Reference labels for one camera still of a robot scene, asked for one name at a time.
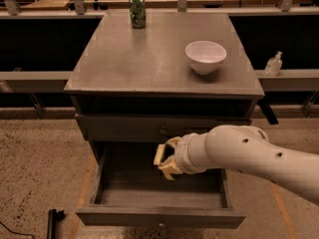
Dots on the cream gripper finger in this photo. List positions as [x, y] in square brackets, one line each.
[165, 151]
[170, 169]

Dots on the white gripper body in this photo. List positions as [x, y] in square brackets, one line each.
[182, 155]

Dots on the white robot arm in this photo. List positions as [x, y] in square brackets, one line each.
[245, 149]

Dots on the open grey middle drawer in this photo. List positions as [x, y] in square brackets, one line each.
[131, 191]

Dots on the grey wooden drawer cabinet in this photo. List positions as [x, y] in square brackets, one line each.
[144, 72]

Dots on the closed grey top drawer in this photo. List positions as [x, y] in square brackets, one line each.
[133, 128]

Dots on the white ceramic bowl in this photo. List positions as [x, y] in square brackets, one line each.
[205, 57]

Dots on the black bar on floor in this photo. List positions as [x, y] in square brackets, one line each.
[54, 216]

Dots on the green soda can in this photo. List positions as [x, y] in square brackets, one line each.
[138, 13]

